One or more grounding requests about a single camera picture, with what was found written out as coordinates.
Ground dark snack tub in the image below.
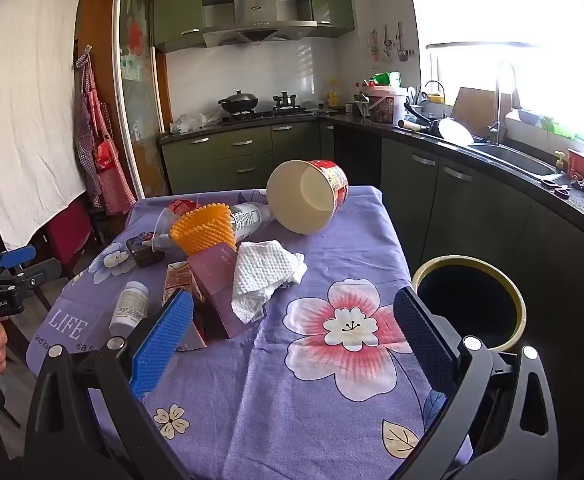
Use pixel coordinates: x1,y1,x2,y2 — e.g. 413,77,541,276
126,232,167,268

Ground red wrapper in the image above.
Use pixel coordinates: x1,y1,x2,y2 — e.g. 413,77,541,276
166,198,205,216

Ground green upper cabinets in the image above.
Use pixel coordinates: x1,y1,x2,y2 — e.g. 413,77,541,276
153,0,357,53

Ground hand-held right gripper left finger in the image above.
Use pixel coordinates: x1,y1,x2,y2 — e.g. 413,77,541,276
22,287,195,480

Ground white paper towel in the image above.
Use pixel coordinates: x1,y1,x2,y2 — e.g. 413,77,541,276
231,240,309,325

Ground purple floral tablecloth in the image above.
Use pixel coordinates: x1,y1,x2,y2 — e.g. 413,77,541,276
24,185,473,480

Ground gas stove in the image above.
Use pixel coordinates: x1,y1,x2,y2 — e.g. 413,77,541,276
220,105,317,125

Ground white bucket with red label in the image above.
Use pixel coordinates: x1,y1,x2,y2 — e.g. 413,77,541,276
367,85,409,126

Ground dark bin with yellow rim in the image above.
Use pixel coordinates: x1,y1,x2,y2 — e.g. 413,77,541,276
411,255,527,353

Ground white plate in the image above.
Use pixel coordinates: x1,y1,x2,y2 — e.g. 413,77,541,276
437,116,474,146

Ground red chair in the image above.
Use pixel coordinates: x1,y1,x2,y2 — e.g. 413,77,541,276
36,195,97,311

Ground hanging kitchen utensils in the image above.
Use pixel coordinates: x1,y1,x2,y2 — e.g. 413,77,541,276
367,22,417,63

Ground purple checked apron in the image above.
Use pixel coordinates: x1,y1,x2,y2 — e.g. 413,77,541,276
74,52,103,201

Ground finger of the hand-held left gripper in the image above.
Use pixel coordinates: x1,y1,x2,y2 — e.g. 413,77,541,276
0,244,38,281
0,256,63,293

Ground red paper noodle cup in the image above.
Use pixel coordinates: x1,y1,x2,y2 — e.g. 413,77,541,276
266,159,349,236

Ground steel sink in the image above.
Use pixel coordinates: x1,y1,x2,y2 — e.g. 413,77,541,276
467,142,560,176

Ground green base cabinets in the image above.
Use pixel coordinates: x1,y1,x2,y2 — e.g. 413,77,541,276
159,120,584,461

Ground steel range hood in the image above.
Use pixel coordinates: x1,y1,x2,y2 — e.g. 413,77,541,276
202,0,319,47

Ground white pill bottle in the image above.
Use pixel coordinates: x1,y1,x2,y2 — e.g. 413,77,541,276
108,281,151,339

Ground clear plastic bottle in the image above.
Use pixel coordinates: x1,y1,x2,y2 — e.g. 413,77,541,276
227,201,275,241

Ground clear plastic cup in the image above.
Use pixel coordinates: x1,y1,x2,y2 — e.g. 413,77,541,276
151,207,183,252

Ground black wok with lid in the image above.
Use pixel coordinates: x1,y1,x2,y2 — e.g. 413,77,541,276
218,90,260,113

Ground wooden cutting board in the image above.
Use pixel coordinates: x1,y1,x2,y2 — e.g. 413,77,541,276
452,86,498,137

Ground clear plastic bag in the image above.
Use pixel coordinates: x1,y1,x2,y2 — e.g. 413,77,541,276
169,111,223,135

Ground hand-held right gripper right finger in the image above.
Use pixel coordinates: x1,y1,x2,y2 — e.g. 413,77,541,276
393,286,560,480

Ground steel faucet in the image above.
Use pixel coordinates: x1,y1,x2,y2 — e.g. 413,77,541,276
487,60,520,146

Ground white hanging sheet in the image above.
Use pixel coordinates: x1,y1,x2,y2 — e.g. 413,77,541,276
0,0,88,253

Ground red checked apron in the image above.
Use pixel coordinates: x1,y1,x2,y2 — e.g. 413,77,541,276
84,55,137,216

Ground red and white carton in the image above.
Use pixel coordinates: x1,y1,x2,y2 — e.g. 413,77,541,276
162,260,207,352

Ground bright window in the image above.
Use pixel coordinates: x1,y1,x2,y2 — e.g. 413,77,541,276
407,0,584,141

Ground mauve cardboard box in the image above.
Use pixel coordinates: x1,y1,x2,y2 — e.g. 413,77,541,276
187,241,253,340

